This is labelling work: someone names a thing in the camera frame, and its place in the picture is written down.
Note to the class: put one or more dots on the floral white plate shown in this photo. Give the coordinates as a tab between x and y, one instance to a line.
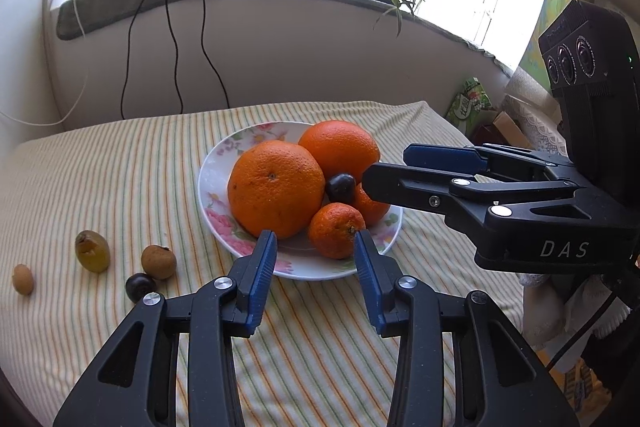
216	187

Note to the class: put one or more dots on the white lace cloth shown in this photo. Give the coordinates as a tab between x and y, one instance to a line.
530	107

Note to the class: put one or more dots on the brown longan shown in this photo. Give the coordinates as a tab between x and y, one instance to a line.
159	263

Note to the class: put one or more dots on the person's right hand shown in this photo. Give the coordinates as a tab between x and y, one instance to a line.
550	307

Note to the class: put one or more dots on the dark round fruit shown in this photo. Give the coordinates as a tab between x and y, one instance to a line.
140	288
341	188

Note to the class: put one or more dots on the small tangerine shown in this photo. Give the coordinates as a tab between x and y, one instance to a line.
376	213
332	232

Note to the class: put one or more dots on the large orange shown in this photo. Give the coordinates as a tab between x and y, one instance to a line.
340	147
275	189

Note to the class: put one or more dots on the green snack bag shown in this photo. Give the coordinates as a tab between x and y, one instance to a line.
467	104

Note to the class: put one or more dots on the yellow-green fruit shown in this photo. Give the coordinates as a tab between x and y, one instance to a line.
92	254

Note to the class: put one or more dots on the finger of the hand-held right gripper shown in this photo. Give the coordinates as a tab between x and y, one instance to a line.
440	157
405	187

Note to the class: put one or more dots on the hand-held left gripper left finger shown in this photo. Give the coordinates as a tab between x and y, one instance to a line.
260	279

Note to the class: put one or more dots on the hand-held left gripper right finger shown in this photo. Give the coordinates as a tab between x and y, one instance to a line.
372	284

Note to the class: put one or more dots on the striped tablecloth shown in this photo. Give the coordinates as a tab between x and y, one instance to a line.
125	187

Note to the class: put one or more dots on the cardboard box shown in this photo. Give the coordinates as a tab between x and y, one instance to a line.
505	124

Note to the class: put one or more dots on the small tan fruit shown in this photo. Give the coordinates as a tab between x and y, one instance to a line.
23	280

